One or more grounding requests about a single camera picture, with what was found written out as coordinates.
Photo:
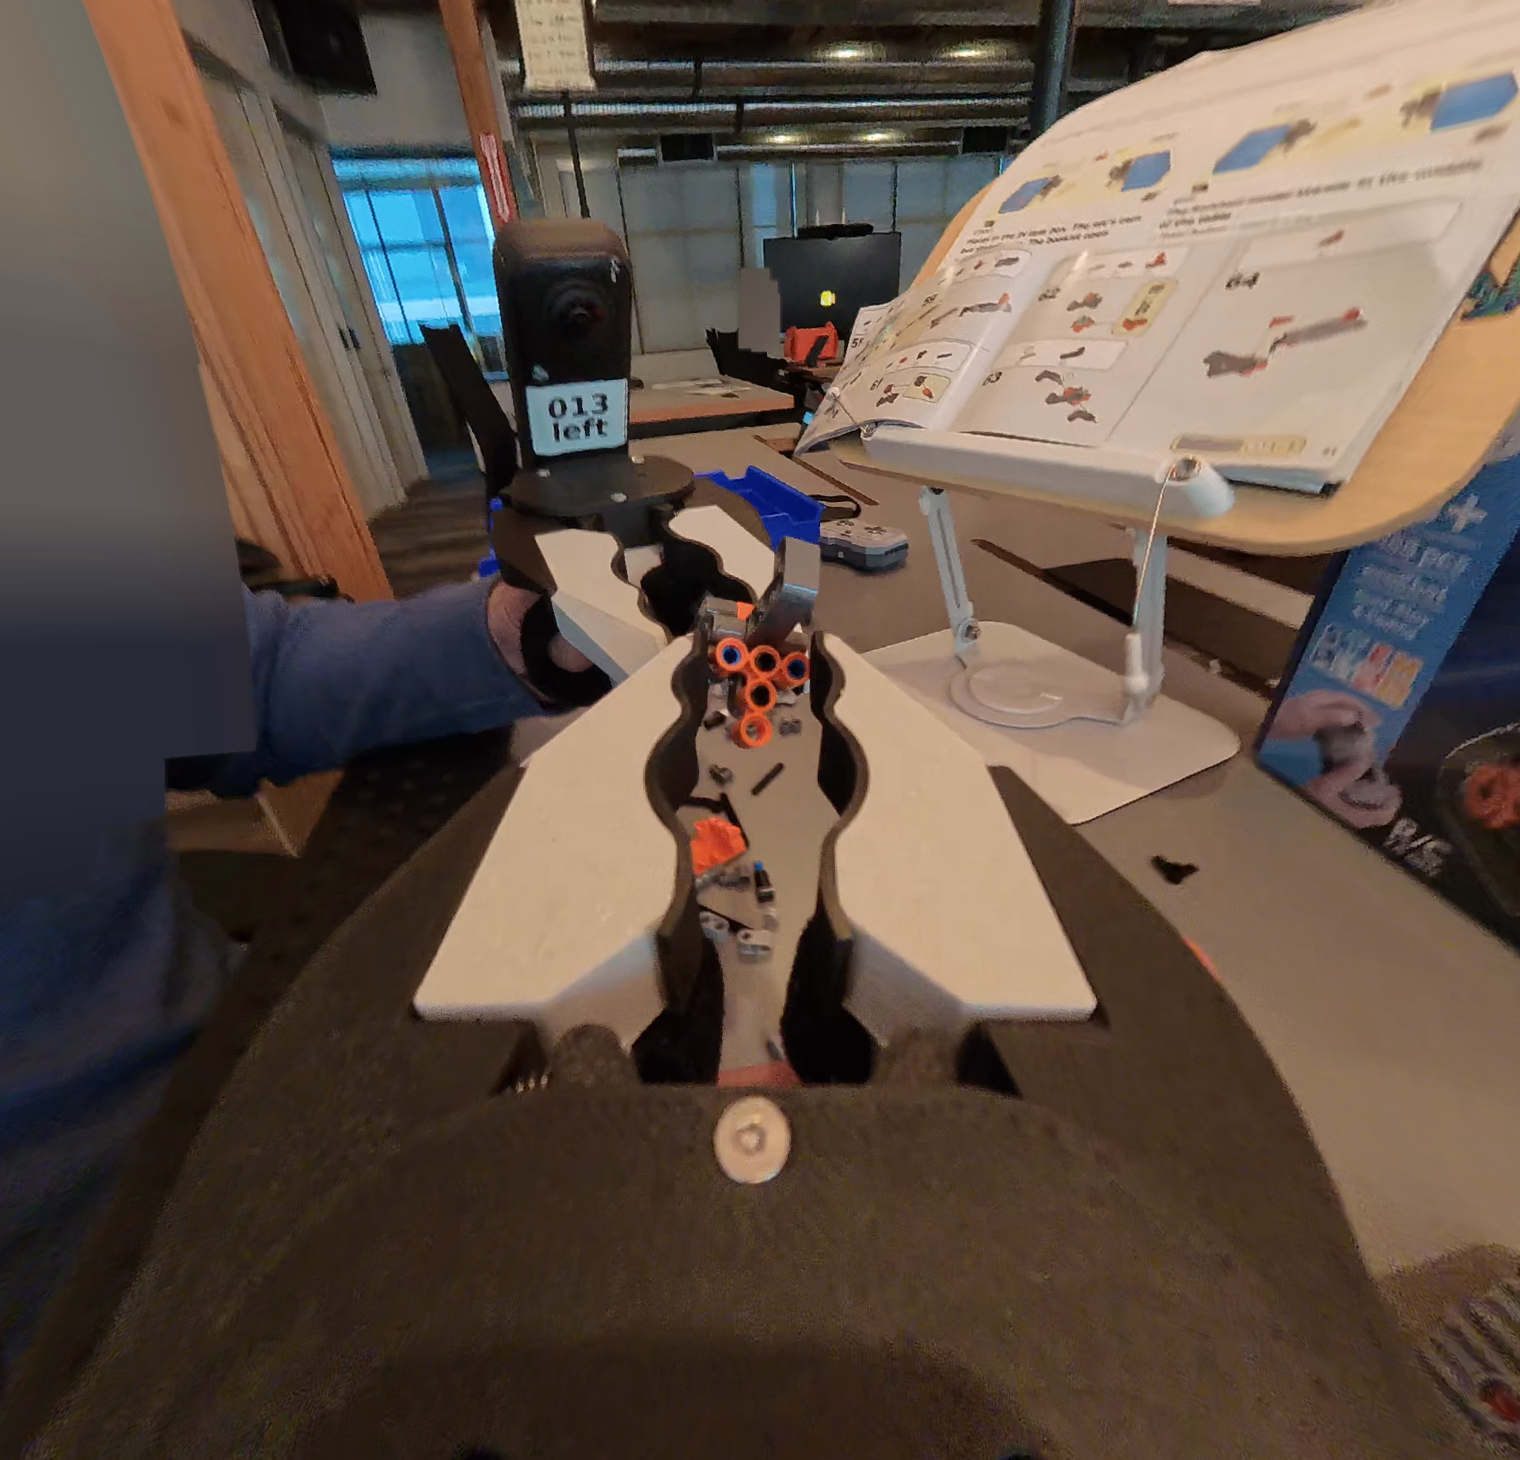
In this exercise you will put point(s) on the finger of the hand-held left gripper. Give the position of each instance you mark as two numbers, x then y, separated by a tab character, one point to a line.
594	594
725	533

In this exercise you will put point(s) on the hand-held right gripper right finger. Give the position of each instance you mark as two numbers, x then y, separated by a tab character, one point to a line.
951	891

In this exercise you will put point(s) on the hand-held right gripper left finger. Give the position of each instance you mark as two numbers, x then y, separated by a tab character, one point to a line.
547	891

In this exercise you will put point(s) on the grey orange brick claw assembly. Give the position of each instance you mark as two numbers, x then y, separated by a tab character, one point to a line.
796	587

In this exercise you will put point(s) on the person's left forearm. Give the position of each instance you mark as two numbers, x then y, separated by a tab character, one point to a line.
380	665

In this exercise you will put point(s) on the person's left hand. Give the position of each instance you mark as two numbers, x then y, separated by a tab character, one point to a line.
505	629

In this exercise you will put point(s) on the blue plastic bin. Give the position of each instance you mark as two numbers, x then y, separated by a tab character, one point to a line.
784	504

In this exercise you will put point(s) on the wooden office table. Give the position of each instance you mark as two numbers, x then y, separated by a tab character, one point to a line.
714	405

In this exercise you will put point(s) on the grey toy battery hub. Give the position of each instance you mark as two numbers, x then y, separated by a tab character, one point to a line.
865	545

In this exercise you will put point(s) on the orange panel brick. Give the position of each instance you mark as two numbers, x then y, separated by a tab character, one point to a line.
714	848

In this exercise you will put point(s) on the white book stand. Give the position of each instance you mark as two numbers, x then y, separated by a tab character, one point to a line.
1069	759

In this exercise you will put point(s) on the black blue pin connector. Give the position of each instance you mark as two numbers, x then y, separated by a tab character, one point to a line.
764	884

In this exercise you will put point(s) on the light grey two-hole connector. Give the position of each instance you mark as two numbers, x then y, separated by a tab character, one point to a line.
754	948

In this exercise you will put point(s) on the orange black device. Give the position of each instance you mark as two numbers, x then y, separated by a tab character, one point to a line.
810	346

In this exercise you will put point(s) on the short black axle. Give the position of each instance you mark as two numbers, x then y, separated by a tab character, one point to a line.
767	778

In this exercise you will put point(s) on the small black brick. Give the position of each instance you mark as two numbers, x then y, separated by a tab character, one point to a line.
1174	870

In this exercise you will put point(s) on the black monitor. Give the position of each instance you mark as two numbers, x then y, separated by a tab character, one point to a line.
832	272

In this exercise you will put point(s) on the wooden column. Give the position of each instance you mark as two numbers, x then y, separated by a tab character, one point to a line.
215	236

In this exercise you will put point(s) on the dark blue robot kit box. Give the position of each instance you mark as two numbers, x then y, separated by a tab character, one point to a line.
1401	712

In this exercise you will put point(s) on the instruction booklet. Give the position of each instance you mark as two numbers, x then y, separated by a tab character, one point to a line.
1189	333

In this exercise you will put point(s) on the grey tracked toy robot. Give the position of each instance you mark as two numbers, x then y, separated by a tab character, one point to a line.
1479	1364

